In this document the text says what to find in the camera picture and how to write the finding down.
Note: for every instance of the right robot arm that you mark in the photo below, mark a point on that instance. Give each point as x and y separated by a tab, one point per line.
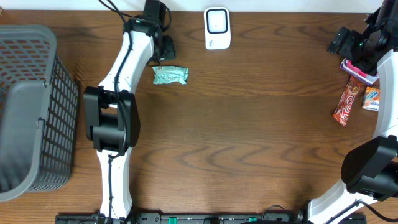
368	172

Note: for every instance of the grey plastic mesh basket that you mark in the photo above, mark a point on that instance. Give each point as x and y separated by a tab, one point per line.
39	112

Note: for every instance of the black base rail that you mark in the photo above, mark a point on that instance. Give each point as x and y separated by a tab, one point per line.
156	218

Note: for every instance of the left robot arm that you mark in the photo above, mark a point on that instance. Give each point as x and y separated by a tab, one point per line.
111	116

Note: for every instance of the orange snack bar wrapper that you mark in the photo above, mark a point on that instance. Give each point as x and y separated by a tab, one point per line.
343	109

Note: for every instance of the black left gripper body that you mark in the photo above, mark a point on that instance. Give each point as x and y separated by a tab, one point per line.
168	47

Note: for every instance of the purple red noodle packet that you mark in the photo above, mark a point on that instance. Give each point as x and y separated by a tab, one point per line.
355	72

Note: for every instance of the mint green snack packet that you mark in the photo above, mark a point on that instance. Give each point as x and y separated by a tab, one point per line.
170	74

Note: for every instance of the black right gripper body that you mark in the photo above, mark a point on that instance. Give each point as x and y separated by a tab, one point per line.
343	41

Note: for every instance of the small orange snack box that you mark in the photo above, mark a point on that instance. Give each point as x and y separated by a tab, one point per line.
371	99

